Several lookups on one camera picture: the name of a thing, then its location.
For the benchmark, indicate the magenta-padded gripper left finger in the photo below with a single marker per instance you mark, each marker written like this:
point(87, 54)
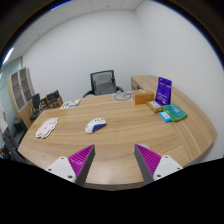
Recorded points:
point(63, 166)

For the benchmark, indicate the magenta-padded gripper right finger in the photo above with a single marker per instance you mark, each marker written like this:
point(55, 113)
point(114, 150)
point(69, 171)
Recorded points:
point(166, 165)

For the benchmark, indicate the white and blue computer mouse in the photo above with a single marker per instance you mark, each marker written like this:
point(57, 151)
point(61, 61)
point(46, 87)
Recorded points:
point(95, 125)

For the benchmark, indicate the pink pig-shaped mouse pad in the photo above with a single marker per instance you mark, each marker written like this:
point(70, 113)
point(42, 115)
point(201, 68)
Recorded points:
point(47, 127)

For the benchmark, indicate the small blue box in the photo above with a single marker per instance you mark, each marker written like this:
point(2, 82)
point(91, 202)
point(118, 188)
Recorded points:
point(165, 117)

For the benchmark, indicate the green flat box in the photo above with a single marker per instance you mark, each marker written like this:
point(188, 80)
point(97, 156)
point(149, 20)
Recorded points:
point(175, 112)

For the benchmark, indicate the black office chair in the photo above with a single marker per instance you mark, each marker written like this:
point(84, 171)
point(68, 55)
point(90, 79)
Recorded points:
point(13, 136)

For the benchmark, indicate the small tan box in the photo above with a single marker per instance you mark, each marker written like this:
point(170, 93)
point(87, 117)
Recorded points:
point(155, 106)

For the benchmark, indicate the green and purple printed sheet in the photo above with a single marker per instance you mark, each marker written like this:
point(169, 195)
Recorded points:
point(70, 104)

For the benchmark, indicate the wide brown cardboard box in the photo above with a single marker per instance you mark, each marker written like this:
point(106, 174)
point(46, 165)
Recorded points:
point(56, 102)

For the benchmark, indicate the narrow brown cardboard box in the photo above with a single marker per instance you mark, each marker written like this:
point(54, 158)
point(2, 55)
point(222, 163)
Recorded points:
point(43, 102)

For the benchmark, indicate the small black chair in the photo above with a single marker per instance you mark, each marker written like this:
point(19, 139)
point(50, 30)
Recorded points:
point(36, 104)

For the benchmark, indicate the small orange-brown box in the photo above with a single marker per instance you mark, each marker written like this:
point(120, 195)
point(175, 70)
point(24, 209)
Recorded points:
point(144, 98)

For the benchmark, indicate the black box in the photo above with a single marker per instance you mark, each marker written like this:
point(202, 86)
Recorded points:
point(52, 95)

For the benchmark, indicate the purple standing card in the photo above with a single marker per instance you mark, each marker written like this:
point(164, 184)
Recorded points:
point(163, 90)

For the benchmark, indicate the wooden side desk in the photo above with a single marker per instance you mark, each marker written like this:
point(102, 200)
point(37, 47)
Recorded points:
point(143, 81)

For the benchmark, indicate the wooden shelf unit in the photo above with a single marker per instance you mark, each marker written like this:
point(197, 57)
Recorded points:
point(20, 90)

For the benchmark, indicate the grey mesh office chair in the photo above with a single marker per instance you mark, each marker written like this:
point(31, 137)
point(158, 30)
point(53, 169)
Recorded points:
point(103, 84)

